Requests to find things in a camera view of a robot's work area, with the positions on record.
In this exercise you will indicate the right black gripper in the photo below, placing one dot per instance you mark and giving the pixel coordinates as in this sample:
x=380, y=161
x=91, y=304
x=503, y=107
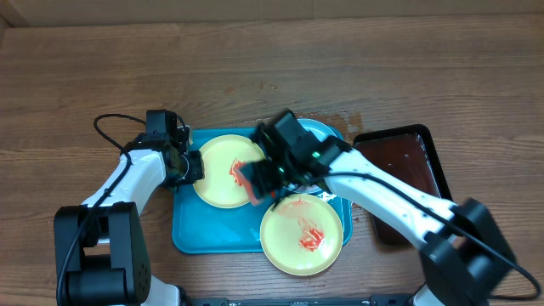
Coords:
x=258, y=181

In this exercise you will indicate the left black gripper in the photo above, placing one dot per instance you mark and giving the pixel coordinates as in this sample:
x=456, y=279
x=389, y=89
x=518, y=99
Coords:
x=196, y=172

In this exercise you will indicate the pink and green sponge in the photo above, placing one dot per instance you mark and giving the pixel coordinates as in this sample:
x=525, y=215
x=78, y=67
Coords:
x=253, y=178

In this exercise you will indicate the yellow plate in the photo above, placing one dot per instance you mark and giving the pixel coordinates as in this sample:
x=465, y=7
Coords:
x=221, y=187
x=302, y=235

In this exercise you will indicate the light blue plate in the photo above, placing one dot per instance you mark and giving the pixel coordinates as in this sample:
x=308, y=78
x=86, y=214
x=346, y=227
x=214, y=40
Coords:
x=321, y=131

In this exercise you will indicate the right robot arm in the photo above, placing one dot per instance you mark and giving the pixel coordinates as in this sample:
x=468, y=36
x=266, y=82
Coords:
x=464, y=254

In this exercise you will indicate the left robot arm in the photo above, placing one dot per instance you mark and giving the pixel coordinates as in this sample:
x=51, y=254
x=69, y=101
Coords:
x=100, y=251

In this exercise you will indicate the teal plastic tray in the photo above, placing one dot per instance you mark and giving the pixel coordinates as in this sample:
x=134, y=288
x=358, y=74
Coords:
x=201, y=228

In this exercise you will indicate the black water tray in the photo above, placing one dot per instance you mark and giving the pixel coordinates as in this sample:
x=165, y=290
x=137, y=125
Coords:
x=407, y=153

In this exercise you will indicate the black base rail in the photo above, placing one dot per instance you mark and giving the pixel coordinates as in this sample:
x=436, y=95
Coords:
x=374, y=300

